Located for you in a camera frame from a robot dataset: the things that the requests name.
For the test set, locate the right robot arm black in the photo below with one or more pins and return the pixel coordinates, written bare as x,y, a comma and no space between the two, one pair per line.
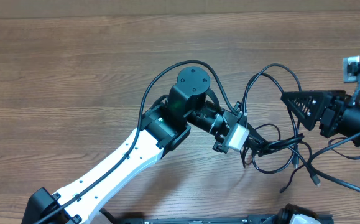
350,123

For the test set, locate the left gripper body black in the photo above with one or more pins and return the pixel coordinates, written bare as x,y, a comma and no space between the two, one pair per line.
216,126

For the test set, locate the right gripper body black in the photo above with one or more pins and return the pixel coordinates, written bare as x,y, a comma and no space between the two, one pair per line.
336,105

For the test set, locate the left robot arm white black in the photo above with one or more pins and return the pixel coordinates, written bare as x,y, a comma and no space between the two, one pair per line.
161,129

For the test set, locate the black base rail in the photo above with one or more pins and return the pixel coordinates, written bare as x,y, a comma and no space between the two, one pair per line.
286,215

